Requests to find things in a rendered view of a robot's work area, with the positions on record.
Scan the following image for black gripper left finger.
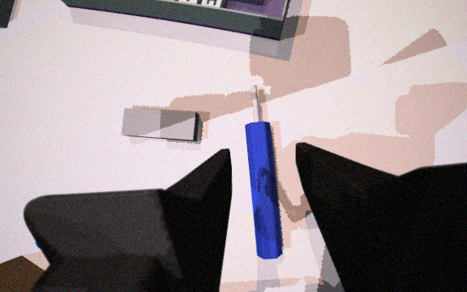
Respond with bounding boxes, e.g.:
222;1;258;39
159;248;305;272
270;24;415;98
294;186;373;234
24;148;233;292

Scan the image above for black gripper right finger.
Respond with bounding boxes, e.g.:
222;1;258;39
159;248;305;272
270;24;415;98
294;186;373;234
295;142;467;292

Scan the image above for blue stylus with grey metal tip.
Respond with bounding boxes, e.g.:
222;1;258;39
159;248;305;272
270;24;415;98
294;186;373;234
245;86;282;260

